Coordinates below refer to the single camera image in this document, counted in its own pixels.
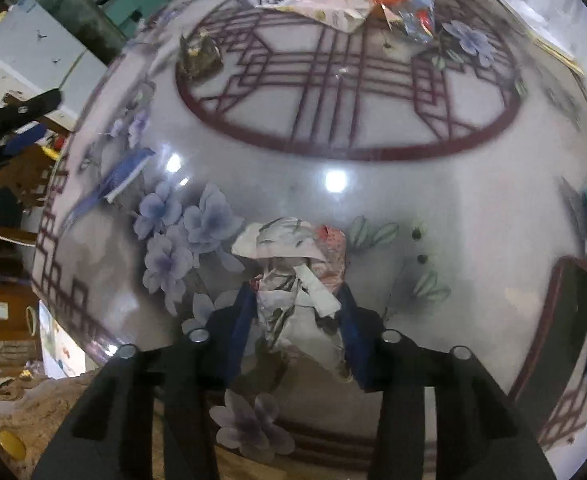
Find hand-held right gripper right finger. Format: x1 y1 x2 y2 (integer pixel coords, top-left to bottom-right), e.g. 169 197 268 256
336 285 557 480

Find tan fuzzy cloth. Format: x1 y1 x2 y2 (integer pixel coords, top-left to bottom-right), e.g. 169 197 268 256
0 375 104 480

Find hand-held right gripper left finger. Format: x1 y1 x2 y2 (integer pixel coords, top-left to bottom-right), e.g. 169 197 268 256
31 285 259 480

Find blue wrapper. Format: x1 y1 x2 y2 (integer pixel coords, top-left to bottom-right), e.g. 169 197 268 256
71 147 157 221

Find printed paper wrapper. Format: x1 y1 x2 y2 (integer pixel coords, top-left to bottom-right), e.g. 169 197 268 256
231 216 354 383

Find yellow cap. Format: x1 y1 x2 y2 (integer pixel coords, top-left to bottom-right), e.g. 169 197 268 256
0 430 27 461

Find table with patterned cloth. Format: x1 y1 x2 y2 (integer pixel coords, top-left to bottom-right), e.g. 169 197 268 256
31 0 587 466

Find white refrigerator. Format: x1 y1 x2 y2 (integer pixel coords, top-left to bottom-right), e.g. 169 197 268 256
0 5 94 126

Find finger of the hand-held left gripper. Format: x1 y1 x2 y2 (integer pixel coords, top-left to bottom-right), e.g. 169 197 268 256
0 89 63 147
0 122 48 184

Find teal kitchen cabinets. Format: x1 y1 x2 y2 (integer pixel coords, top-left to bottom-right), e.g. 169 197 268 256
98 0 174 31

